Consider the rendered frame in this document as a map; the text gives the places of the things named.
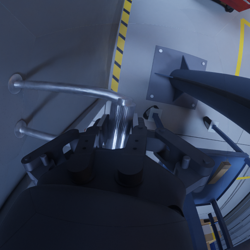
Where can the shelf unit with boxes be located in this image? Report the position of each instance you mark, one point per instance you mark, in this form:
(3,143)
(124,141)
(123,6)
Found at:
(206,232)

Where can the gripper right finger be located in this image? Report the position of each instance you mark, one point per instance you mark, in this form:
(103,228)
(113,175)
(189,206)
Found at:
(175,144)

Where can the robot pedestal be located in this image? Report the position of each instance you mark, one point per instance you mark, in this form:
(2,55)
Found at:
(205,86)

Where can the wooden fence bar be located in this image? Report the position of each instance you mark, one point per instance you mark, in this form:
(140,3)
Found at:
(219,172)

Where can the red trolley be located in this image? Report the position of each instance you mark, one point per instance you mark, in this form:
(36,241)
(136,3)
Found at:
(237,4)

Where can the grey store door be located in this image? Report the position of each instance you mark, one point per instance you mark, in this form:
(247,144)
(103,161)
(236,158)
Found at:
(58,39)

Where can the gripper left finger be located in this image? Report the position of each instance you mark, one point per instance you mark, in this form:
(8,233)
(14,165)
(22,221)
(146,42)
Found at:
(58,142)

